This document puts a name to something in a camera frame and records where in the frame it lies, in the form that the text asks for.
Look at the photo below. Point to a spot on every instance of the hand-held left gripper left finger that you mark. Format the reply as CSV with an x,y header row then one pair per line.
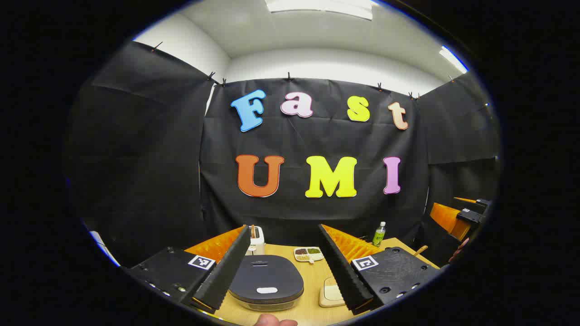
x,y
224,271

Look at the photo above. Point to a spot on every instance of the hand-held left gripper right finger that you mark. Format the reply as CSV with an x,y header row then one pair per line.
x,y
342,271

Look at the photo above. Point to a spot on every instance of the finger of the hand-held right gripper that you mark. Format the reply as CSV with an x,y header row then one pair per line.
x,y
480,203
448,219

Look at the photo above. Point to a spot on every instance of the cream rice container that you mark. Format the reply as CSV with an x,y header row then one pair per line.
x,y
331,294

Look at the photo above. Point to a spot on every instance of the wooden spoon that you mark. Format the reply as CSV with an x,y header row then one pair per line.
x,y
421,250

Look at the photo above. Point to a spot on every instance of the dark grey rice cooker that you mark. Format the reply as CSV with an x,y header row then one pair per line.
x,y
267,278

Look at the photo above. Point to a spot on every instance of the white divided snack dish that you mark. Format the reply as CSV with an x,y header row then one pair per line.
x,y
308,254

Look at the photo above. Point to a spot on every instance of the white toaster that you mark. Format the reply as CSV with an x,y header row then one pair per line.
x,y
259,242

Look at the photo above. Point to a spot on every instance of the green drink bottle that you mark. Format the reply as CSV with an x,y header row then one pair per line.
x,y
379,236

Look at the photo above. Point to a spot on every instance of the black backdrop cloth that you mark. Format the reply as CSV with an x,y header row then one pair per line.
x,y
136,158

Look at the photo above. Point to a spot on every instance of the ceiling light panel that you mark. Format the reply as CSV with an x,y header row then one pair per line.
x,y
317,7
453,59

